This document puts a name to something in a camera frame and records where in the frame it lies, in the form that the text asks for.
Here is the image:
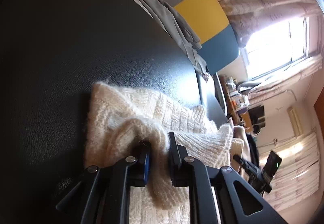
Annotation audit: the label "beige ship print curtain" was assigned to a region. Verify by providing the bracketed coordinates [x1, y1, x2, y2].
[263, 130, 322, 212]

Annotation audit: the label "beige knit garment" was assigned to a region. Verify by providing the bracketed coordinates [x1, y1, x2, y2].
[231, 125, 251, 179]

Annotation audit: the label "beige curtain with grey lining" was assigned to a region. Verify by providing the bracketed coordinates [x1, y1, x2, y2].
[248, 55, 324, 103]

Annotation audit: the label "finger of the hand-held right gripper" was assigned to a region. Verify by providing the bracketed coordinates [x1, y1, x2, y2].
[233, 154, 254, 171]

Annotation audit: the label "cream knitted sweater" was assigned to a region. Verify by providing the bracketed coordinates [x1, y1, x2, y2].
[85, 81, 245, 224]

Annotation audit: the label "wall air conditioner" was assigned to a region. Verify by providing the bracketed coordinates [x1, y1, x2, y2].
[287, 107, 304, 137]

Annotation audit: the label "black monitor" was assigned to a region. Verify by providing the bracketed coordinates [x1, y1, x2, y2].
[249, 105, 265, 123]

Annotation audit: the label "cluttered wooden shelf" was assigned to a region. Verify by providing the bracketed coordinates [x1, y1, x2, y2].
[223, 74, 251, 123]

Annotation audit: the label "beige starfish print curtain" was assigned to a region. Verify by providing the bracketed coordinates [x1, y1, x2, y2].
[213, 0, 324, 47]

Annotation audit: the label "dark clothes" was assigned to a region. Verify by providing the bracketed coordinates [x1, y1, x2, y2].
[245, 134, 260, 171]

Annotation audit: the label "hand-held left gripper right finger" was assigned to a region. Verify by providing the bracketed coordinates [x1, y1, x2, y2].
[168, 131, 286, 224]

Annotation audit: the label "window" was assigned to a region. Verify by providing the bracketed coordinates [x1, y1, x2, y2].
[240, 15, 317, 80]

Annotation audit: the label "grey cloth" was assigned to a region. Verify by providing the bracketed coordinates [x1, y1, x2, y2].
[119, 0, 208, 75]

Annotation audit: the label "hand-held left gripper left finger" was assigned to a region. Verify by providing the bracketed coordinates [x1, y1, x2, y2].
[56, 141, 152, 224]

